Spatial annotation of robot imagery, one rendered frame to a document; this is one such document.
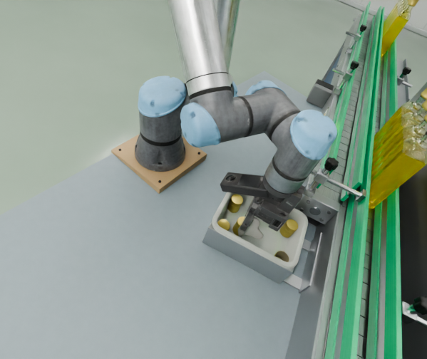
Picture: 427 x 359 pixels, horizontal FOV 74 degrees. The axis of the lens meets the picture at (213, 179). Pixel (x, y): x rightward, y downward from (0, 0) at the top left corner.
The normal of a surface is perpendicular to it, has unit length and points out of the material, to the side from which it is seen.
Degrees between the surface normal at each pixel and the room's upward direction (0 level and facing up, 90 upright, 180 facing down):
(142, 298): 0
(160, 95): 11
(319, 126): 0
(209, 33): 41
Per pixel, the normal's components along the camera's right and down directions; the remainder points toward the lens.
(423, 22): -0.41, 0.64
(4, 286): 0.22, -0.62
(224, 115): 0.43, 0.04
